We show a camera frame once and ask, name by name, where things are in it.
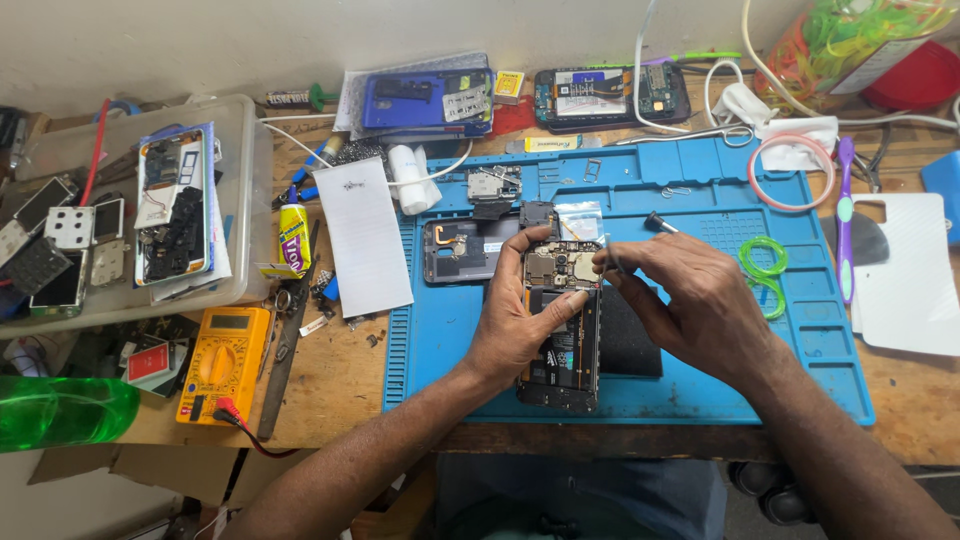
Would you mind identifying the metal tweezers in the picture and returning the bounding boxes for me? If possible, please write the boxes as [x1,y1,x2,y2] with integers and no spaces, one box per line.
[603,232,627,276]

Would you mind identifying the yellow label pry tool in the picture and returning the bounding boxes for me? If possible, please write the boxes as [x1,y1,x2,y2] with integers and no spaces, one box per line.
[504,133,604,156]

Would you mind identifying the red card box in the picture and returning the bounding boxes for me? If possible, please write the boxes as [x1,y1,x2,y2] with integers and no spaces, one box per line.
[124,342,177,385]

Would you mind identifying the clear plastic bin of parts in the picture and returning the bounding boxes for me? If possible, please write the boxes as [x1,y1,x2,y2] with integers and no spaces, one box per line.
[0,93,274,340]

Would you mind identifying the black plastic phone part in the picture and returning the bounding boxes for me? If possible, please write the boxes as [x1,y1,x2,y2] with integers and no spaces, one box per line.
[519,200,561,241]

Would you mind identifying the red plastic lid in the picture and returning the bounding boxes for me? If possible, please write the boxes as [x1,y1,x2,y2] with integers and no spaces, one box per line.
[859,40,960,114]

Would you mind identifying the pink rubber ring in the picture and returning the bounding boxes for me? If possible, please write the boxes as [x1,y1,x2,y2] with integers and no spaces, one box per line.
[747,132,837,213]

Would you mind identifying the black foam pad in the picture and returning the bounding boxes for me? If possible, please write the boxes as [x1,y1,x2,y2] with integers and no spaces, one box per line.
[598,285,666,379]

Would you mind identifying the opened phone with battery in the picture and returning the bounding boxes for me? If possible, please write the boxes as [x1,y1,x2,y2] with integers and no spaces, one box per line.
[534,63,693,135]

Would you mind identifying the small yellow box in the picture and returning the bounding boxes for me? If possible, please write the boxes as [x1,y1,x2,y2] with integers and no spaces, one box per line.
[493,70,526,106]

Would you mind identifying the grey phone back cover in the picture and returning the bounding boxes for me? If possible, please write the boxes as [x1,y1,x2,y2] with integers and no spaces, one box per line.
[422,216,523,285]

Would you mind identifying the green rubber band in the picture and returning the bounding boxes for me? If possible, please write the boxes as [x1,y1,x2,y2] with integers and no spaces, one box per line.
[738,236,790,279]
[745,276,787,322]

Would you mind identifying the white tissue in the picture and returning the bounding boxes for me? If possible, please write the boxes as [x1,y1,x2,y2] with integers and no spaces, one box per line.
[711,82,840,172]

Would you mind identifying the red multimeter probe lead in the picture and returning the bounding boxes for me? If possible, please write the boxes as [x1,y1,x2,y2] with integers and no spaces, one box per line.
[213,397,301,460]

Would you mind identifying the blue plastic box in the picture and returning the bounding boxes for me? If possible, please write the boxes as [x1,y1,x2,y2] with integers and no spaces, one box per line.
[919,148,960,247]

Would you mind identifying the white phone back cover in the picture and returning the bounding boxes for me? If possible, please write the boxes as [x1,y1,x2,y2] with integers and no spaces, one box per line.
[850,192,960,358]

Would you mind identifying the blue handled pliers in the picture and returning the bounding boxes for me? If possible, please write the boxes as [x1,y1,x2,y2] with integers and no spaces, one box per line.
[271,138,331,211]

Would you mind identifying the white paper sheet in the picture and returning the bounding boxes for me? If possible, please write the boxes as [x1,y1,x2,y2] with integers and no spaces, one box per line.
[312,156,415,319]

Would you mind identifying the black smartphone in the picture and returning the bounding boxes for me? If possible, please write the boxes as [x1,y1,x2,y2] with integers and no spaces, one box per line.
[516,238,606,415]

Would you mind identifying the white framed opened phone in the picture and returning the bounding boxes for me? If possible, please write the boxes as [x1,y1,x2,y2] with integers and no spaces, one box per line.
[133,127,213,288]

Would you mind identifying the purple toothbrush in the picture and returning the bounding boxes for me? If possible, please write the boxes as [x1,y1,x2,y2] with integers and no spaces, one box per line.
[835,136,858,304]

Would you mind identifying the yellow digital multimeter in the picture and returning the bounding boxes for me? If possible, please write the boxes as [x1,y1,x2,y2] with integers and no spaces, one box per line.
[175,306,271,427]

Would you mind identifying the person's left hand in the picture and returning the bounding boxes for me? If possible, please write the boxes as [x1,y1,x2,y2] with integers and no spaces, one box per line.
[460,225,591,390]

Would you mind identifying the blue silicone repair mat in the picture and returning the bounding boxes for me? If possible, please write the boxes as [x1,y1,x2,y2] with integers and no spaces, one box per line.
[381,141,877,427]

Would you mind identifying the metal shield phone part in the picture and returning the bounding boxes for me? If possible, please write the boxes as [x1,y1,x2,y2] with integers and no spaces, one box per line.
[466,165,523,204]

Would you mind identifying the black round guitar pick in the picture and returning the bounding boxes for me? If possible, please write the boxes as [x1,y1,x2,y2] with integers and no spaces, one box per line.
[820,211,891,268]

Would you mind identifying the blue phone back cover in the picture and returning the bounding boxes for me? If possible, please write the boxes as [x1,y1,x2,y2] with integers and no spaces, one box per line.
[361,67,496,139]

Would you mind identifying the green plastic bottle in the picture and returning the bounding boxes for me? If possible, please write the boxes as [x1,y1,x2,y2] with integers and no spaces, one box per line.
[0,375,141,454]

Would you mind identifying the small clear plastic bag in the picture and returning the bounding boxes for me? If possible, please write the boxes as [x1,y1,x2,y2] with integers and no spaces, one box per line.
[555,201,606,244]

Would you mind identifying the person's right hand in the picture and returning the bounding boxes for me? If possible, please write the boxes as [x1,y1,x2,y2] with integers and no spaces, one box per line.
[591,232,781,387]

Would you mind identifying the black flat metal file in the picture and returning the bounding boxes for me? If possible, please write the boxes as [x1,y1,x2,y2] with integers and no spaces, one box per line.
[256,219,322,442]

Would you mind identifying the bag of coloured rubber bands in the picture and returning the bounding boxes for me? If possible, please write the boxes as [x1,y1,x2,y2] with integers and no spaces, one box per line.
[753,0,960,115]

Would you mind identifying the white cable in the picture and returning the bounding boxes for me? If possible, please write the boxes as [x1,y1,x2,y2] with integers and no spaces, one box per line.
[633,0,960,136]

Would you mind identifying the yellow glue tube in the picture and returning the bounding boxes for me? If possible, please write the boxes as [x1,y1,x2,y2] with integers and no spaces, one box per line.
[277,186,313,280]

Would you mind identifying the cardboard box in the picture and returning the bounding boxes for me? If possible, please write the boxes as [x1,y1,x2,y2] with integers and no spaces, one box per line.
[27,442,316,511]

